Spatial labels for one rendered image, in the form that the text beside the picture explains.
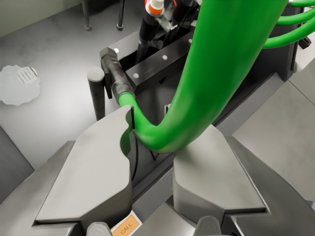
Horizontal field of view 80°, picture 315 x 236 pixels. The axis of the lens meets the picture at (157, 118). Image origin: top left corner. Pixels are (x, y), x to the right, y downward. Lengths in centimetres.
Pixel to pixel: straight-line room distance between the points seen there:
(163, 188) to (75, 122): 27
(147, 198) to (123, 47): 30
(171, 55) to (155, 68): 5
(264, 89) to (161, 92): 27
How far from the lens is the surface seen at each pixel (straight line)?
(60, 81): 55
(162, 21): 31
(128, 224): 38
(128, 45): 42
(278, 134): 197
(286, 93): 219
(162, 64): 41
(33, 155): 52
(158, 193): 39
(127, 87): 18
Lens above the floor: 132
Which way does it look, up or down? 70 degrees down
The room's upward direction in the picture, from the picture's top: 47 degrees clockwise
